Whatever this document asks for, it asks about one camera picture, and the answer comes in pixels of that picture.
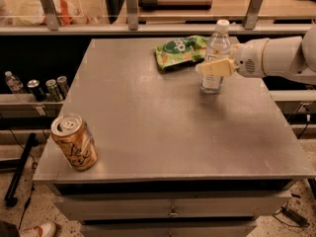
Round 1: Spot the silver soda can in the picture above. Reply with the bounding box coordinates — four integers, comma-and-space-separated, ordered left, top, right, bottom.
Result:
57, 76, 69, 98

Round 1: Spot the gold soda can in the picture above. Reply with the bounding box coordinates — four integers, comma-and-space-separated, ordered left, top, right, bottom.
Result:
51, 113, 98, 171

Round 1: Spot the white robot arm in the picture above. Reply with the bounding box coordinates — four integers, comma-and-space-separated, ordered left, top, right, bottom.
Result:
196, 25, 316, 84

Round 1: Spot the black stand leg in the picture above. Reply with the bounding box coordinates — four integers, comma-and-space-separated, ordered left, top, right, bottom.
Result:
5, 133, 38, 207

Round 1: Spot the white and orange shoe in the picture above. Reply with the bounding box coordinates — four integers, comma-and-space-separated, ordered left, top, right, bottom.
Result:
20, 222, 56, 237

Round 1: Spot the clear plastic water bottle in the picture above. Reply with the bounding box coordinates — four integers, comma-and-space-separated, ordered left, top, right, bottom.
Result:
200, 20, 231, 94

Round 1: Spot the black power adapter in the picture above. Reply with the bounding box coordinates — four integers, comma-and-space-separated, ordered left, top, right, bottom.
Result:
281, 207, 308, 227

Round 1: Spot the metal bracket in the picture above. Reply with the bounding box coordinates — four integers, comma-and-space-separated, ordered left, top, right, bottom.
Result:
40, 0, 60, 31
243, 0, 264, 30
126, 0, 138, 31

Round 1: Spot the lower cabinet drawer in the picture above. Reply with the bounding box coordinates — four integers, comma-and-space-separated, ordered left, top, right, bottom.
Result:
81, 221, 257, 237

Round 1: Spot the right metal bracket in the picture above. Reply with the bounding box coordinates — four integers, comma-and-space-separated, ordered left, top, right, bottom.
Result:
243, 0, 264, 30

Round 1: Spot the orange white plastic bag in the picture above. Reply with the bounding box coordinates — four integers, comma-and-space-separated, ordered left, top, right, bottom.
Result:
12, 0, 89, 26

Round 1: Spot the cabinet drawer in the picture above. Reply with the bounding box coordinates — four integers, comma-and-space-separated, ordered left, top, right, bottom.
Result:
54, 191, 291, 221
81, 221, 257, 237

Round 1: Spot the black soda can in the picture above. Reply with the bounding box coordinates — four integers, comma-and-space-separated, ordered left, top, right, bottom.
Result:
27, 79, 46, 102

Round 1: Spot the upper cabinet drawer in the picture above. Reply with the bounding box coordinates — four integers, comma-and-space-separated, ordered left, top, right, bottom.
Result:
54, 191, 291, 221

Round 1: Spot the green soda can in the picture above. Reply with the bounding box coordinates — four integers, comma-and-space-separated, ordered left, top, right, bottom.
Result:
45, 79, 63, 102

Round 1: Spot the middle metal bracket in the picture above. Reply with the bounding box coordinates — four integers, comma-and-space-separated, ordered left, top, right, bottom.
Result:
126, 0, 138, 31

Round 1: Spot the green chip bag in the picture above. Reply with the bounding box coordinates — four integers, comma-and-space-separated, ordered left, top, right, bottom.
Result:
155, 36, 208, 69

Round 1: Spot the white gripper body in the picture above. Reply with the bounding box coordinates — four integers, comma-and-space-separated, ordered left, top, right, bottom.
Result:
231, 39, 269, 78

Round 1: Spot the left metal bracket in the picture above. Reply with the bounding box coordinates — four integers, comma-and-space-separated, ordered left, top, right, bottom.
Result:
40, 0, 60, 31

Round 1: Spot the small water bottle on shelf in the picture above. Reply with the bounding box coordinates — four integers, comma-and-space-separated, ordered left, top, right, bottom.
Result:
5, 71, 26, 94

